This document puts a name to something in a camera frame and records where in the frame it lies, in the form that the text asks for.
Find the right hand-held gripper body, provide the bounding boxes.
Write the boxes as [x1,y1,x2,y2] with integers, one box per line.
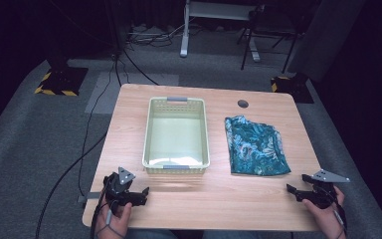
[302,168,351,210]

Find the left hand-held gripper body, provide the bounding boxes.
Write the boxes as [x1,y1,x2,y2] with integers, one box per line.
[102,166,142,209]

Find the teal patterned cloth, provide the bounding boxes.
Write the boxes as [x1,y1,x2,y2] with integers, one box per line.
[224,115,292,177]

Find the pale green plastic basket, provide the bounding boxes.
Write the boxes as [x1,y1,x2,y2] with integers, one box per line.
[141,96,211,175]

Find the person's left hand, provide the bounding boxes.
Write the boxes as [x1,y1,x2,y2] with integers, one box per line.
[95,198,133,239]

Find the person's right hand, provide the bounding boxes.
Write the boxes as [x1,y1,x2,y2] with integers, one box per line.
[301,185,346,239]

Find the black stand base striped edge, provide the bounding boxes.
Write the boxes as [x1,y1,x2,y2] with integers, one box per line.
[34,66,90,98]
[270,73,315,105]

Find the grey curtain panel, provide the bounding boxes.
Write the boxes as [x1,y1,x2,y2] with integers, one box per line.
[286,0,368,84]

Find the left hand-held gripper cable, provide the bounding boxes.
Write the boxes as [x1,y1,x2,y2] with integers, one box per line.
[90,185,127,239]

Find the hand-held gripper cable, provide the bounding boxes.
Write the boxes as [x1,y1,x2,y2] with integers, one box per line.
[90,185,127,239]
[331,190,348,239]

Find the right hand-held gripper cable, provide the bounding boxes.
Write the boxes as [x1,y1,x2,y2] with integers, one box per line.
[331,190,348,239]

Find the thick black floor cable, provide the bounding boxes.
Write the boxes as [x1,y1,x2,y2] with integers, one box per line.
[34,130,108,239]

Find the thin black floor cable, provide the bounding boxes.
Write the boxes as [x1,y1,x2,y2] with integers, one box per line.
[77,54,118,197]

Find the black curved floor cable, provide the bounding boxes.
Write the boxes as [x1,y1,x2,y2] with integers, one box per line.
[121,46,161,87]

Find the black metal chair frame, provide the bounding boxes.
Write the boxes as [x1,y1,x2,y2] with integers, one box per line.
[236,4,300,75]

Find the bundle of floor cables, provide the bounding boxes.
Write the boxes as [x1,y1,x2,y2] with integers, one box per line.
[124,23,193,49]

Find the white metal desk frame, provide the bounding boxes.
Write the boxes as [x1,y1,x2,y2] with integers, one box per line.
[179,0,264,63]

